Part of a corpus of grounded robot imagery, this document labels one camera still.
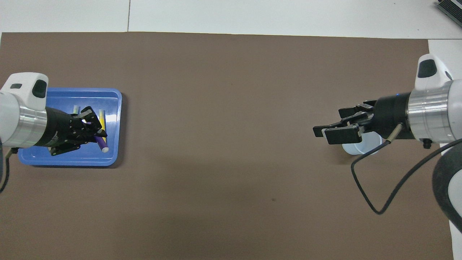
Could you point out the brown table mat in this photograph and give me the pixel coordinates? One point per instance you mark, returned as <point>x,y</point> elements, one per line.
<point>231,108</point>

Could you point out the purple highlighter pen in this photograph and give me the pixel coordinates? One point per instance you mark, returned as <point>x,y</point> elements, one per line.
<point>102,144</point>

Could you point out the green highlighter pen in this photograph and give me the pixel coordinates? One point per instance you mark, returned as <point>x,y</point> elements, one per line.
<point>75,109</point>

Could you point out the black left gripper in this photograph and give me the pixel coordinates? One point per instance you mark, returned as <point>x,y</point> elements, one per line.
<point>59,128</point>

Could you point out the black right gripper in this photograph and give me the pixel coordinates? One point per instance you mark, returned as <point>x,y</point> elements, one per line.
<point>391,115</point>

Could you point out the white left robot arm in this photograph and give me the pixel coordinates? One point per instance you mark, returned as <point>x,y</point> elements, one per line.
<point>21,104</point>

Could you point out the yellow highlighter pen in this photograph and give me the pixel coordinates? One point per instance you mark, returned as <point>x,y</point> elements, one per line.
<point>102,119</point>

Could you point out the grey ribbed device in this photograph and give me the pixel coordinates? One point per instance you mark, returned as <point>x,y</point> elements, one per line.
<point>453,9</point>

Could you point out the blue plastic tray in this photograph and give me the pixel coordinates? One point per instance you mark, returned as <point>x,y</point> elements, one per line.
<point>72,159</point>

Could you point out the translucent plastic cup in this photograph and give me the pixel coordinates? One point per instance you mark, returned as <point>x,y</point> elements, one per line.
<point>361,146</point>

